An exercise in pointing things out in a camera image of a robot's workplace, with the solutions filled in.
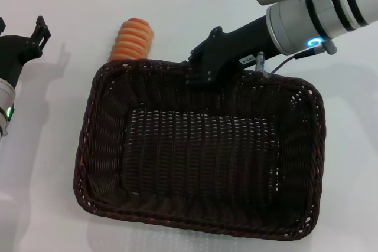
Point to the orange striped bread roll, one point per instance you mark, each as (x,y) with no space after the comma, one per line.
(131,39)

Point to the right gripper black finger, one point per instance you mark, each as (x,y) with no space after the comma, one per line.
(203,79)

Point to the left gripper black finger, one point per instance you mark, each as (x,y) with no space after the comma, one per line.
(2,25)
(40,32)

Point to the dark brown woven basket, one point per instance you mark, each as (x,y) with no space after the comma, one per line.
(195,151)

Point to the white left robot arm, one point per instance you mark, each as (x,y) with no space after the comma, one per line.
(5,101)

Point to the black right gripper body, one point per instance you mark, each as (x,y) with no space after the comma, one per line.
(236,45)

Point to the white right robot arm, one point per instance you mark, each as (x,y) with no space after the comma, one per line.
(319,1)

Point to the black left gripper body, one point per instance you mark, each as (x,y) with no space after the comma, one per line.
(13,54)

